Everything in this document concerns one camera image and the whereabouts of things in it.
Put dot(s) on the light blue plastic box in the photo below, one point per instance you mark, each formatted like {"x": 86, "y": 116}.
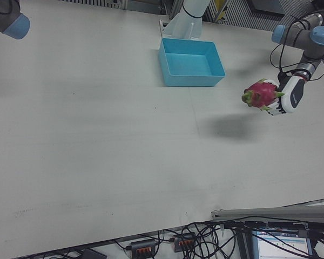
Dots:
{"x": 189, "y": 81}

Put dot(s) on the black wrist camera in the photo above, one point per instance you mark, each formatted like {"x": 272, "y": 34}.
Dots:
{"x": 283, "y": 78}

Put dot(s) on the black power adapter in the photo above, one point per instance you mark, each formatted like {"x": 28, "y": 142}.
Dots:
{"x": 93, "y": 254}

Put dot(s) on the aluminium profile rail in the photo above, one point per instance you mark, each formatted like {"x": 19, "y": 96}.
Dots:
{"x": 272, "y": 213}

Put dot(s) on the idle grey robot arm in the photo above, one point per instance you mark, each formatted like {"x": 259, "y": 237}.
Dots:
{"x": 16, "y": 25}

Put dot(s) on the white camera stand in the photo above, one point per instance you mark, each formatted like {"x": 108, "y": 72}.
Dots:
{"x": 187, "y": 16}

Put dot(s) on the dark grey flat panel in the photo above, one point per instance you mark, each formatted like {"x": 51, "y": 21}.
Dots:
{"x": 267, "y": 6}

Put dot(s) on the yellow black striped post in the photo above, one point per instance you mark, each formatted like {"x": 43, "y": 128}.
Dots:
{"x": 221, "y": 10}

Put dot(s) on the pink dragon fruit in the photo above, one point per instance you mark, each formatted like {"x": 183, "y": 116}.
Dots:
{"x": 259, "y": 93}

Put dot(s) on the grey robot arm holding hand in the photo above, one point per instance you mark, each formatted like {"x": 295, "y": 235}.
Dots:
{"x": 299, "y": 36}

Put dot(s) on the white dexterous robot hand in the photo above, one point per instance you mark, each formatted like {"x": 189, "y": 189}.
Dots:
{"x": 293, "y": 94}

